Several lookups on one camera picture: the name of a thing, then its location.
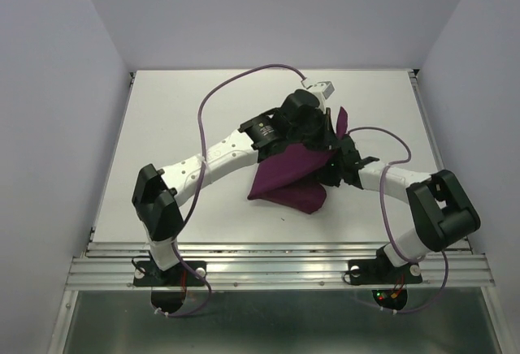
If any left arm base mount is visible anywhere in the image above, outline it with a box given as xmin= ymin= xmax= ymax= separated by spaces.
xmin=131 ymin=257 xmax=212 ymax=318

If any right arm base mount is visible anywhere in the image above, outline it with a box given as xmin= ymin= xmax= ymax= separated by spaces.
xmin=341 ymin=248 xmax=423 ymax=313

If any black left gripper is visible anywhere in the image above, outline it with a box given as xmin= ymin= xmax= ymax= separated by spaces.
xmin=288 ymin=108 xmax=341 ymax=152

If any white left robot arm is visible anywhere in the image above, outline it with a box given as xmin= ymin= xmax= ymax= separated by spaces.
xmin=132 ymin=85 xmax=332 ymax=284

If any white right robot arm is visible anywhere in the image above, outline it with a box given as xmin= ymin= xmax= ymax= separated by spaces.
xmin=316 ymin=136 xmax=481 ymax=281

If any purple cloth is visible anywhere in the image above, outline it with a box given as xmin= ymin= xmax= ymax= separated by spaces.
xmin=247 ymin=107 xmax=348 ymax=214

